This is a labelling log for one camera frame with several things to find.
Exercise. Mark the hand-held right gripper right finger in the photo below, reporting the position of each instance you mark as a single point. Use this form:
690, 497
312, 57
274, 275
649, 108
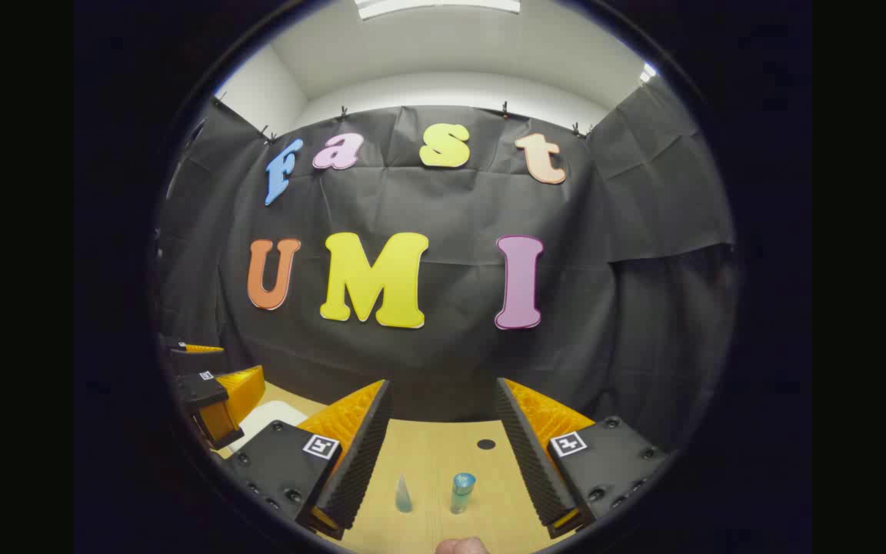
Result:
527, 462

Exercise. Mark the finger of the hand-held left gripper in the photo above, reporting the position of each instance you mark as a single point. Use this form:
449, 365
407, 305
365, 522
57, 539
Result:
216, 392
197, 349

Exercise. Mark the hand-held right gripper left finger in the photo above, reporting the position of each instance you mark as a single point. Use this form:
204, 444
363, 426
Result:
358, 462

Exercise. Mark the blue and white tube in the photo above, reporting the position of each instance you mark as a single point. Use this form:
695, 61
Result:
403, 496

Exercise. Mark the white suitcase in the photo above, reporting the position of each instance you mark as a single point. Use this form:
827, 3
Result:
274, 415

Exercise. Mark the blue clear bottle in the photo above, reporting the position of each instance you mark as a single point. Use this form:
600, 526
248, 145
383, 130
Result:
461, 492

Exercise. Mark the black backdrop cloth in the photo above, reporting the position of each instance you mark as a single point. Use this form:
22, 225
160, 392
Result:
443, 362

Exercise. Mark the ceiling light panel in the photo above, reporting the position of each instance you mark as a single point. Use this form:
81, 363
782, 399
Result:
435, 6

